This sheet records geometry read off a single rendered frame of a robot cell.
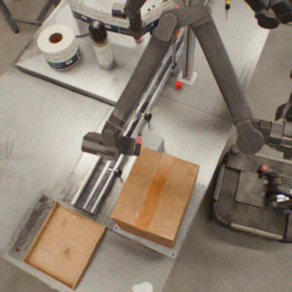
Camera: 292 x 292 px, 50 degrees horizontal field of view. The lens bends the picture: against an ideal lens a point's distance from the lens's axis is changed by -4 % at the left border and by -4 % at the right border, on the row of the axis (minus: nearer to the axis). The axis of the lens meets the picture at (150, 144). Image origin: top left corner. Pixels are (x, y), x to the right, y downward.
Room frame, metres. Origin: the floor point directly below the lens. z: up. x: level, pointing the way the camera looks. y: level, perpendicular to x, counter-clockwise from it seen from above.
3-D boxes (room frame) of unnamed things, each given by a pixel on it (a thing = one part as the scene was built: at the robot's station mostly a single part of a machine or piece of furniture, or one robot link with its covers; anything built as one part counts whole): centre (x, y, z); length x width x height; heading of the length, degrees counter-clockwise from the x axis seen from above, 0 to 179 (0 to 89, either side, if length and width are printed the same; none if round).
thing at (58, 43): (1.26, 0.41, 0.95); 0.20 x 0.20 x 0.14
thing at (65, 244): (0.23, 0.43, 0.85); 0.30 x 0.26 x 0.04; 147
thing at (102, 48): (1.16, 0.17, 1.03); 0.09 x 0.09 x 0.30
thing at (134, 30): (1.11, -0.01, 1.18); 0.10 x 0.07 x 0.07; 148
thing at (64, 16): (1.54, 0.31, 0.89); 0.31 x 0.31 x 0.01
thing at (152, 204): (0.34, 0.00, 0.99); 0.30 x 0.24 x 0.27; 151
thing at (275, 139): (0.34, -0.37, 1.45); 0.09 x 0.08 x 0.12; 156
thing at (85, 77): (1.41, 0.20, 0.86); 0.80 x 0.67 x 0.05; 147
